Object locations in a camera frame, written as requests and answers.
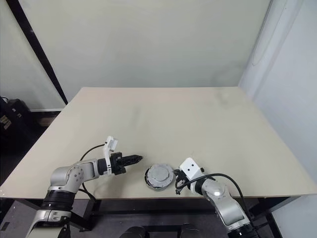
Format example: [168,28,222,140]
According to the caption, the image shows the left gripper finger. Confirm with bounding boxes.
[121,159,141,168]
[121,154,145,163]

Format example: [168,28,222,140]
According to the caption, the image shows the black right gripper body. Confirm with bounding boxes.
[176,171,191,190]

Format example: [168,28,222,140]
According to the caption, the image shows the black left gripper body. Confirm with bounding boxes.
[110,152,127,176]

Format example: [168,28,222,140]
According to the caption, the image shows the grey round disc part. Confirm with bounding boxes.
[147,162,175,185]

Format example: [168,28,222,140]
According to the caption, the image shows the black equipment case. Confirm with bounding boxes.
[0,96,32,141]

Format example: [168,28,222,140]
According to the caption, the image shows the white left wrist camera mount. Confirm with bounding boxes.
[103,135,119,177]

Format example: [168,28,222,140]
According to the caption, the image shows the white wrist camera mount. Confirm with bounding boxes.
[103,135,119,177]
[179,157,205,185]

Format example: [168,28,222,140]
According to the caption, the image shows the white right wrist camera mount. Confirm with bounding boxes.
[179,157,205,185]

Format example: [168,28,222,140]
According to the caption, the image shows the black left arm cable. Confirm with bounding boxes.
[78,143,107,202]

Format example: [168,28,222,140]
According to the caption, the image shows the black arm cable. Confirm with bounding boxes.
[176,173,259,228]
[78,143,107,202]

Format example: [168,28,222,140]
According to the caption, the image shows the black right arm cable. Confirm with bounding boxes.
[176,173,259,228]

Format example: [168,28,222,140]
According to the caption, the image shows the black diagonal wall strip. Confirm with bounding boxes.
[6,0,69,105]

